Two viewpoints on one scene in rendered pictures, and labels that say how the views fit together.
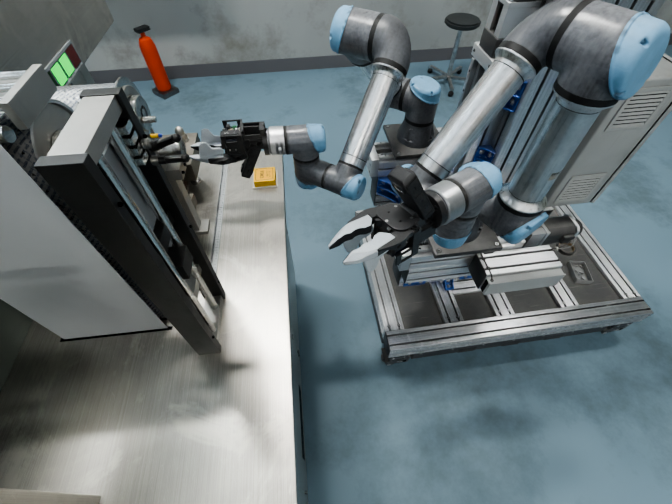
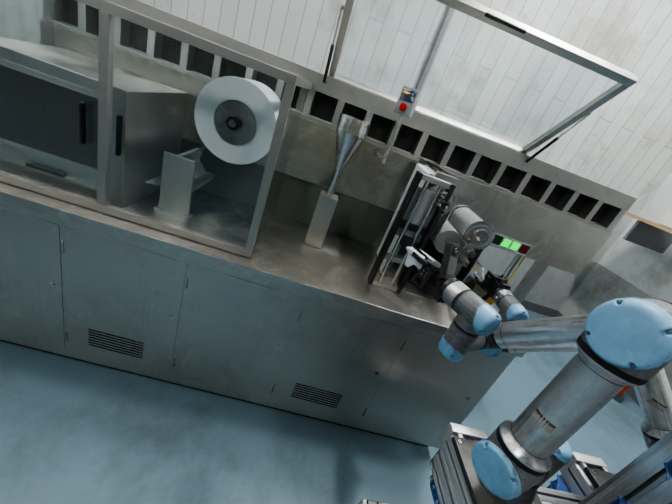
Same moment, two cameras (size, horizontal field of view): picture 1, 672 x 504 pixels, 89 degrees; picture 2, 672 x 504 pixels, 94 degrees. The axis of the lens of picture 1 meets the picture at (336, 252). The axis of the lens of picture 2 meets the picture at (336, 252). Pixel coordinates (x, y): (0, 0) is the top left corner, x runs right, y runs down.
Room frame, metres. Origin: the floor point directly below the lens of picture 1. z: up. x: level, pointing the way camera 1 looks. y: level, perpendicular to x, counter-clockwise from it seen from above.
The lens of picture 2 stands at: (0.07, -1.01, 1.58)
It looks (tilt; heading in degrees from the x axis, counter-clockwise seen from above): 25 degrees down; 89
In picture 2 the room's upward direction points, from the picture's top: 21 degrees clockwise
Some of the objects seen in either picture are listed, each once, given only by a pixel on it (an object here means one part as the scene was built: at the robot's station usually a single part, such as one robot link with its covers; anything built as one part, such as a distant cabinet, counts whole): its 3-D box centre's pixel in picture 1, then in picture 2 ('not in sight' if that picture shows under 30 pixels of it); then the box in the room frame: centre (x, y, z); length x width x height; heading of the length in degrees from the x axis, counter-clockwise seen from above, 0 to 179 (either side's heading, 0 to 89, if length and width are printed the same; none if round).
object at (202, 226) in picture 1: (181, 190); (454, 272); (0.67, 0.40, 1.05); 0.06 x 0.05 x 0.31; 97
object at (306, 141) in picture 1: (305, 140); (512, 311); (0.81, 0.08, 1.11); 0.11 x 0.08 x 0.09; 97
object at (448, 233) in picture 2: not in sight; (441, 231); (0.57, 0.56, 1.18); 0.26 x 0.12 x 0.12; 97
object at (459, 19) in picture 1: (452, 53); not in sight; (3.34, -1.06, 0.28); 0.52 x 0.50 x 0.55; 14
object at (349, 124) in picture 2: not in sight; (353, 125); (-0.03, 0.47, 1.50); 0.14 x 0.14 x 0.06
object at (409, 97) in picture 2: not in sight; (407, 101); (0.15, 0.41, 1.66); 0.07 x 0.07 x 0.10; 72
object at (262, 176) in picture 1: (264, 176); not in sight; (0.89, 0.24, 0.91); 0.07 x 0.07 x 0.02; 7
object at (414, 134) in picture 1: (417, 126); not in sight; (1.25, -0.33, 0.87); 0.15 x 0.15 x 0.10
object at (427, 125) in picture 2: not in sight; (368, 115); (0.01, 0.74, 1.55); 3.08 x 0.08 x 0.23; 7
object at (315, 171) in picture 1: (311, 170); not in sight; (0.80, 0.07, 1.01); 0.11 x 0.08 x 0.11; 59
